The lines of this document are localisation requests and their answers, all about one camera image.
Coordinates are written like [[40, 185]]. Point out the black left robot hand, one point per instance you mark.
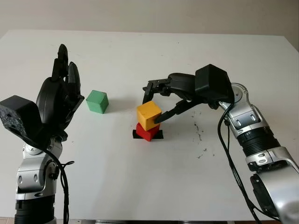
[[56, 102]]

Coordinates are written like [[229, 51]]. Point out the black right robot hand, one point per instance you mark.
[[182, 86]]

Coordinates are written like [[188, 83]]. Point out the green wooden block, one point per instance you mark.
[[97, 101]]

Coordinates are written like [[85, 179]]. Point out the yellow wooden block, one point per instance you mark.
[[148, 114]]

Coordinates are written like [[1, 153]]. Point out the red wooden block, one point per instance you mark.
[[146, 135]]

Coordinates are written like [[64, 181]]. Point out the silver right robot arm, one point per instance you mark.
[[264, 149]]

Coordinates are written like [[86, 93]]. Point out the black tape mark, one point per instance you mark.
[[135, 135]]

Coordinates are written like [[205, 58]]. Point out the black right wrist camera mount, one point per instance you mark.
[[212, 81]]

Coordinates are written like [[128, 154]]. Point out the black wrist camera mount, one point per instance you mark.
[[212, 81], [18, 116]]

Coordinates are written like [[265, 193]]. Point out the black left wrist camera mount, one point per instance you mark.
[[18, 116]]

